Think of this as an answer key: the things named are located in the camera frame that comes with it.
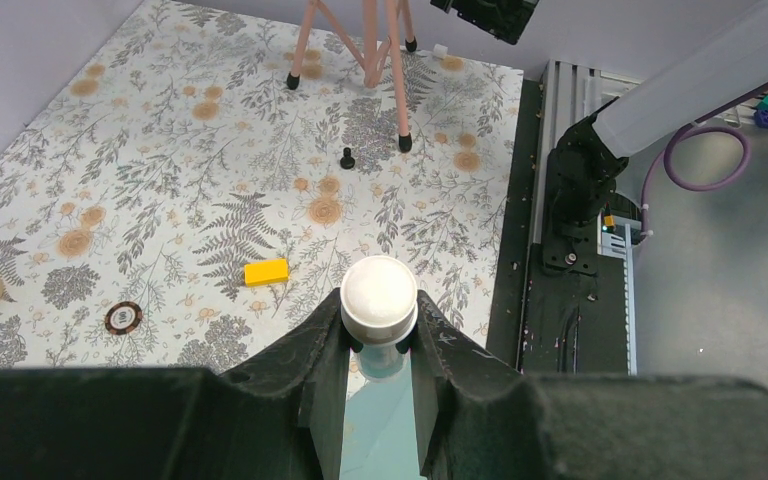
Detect pink music stand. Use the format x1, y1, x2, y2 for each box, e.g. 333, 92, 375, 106
286, 0, 417, 153

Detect teal paper envelope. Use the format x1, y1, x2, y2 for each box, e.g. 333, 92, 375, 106
339, 355, 421, 479

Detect floral patterned table mat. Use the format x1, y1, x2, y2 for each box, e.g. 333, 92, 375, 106
0, 1, 523, 371

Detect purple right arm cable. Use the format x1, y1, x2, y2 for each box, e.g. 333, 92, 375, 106
638, 62, 768, 240

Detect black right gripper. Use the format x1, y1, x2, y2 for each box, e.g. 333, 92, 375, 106
430, 0, 538, 45

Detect black chess pawn piece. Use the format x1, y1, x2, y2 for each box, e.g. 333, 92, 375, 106
339, 147, 356, 170

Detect yellow rectangular block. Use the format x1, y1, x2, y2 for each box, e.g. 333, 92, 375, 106
243, 258, 290, 288

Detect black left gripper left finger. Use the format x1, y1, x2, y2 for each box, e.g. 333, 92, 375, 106
0, 292, 349, 479

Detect white glue stick cap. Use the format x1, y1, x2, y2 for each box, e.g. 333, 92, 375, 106
432, 44, 448, 59

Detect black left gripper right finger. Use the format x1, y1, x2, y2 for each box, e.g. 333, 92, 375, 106
410, 292, 768, 479

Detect green white glue stick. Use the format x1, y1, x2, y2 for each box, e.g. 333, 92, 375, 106
339, 255, 418, 382

